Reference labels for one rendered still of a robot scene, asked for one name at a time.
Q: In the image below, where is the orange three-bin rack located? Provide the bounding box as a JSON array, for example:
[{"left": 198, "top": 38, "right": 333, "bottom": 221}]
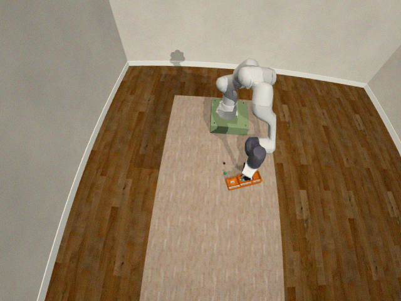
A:
[{"left": 226, "top": 171, "right": 262, "bottom": 191}]

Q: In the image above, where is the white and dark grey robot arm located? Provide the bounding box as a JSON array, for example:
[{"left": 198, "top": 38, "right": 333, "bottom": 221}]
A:
[{"left": 216, "top": 58, "right": 276, "bottom": 178}]

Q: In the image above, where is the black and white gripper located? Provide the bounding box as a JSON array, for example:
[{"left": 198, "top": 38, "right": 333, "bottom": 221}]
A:
[{"left": 241, "top": 175, "right": 253, "bottom": 182}]

